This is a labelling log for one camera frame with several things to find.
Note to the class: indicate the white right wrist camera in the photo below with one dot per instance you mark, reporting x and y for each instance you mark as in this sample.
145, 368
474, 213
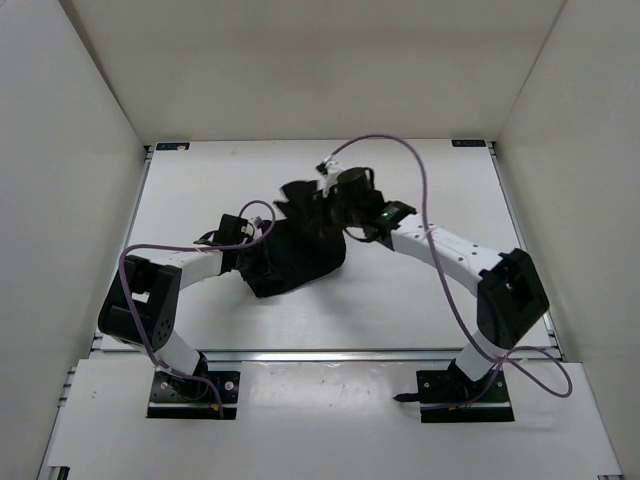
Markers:
329, 169

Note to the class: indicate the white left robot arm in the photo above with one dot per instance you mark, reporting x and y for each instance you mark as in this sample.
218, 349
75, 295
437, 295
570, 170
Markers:
141, 305

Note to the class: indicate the aluminium table rail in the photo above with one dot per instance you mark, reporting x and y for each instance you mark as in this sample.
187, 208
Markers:
330, 356

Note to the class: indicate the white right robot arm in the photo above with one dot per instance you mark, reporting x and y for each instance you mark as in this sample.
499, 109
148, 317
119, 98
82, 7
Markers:
510, 297

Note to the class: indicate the black pleated skirt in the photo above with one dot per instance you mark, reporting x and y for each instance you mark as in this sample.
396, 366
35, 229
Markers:
302, 246

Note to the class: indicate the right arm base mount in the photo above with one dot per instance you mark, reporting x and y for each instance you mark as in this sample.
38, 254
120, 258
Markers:
444, 398

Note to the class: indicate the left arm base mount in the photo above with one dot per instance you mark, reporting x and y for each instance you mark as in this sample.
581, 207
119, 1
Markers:
174, 398

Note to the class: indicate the right corner label sticker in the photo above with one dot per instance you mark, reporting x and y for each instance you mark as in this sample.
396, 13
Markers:
468, 143

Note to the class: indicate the corner label sticker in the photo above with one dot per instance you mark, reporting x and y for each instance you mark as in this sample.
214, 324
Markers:
468, 143
172, 146

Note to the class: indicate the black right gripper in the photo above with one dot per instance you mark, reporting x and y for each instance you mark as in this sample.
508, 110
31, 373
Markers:
339, 194

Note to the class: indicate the left corner label sticker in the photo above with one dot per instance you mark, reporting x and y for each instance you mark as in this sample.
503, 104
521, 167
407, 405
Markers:
172, 146

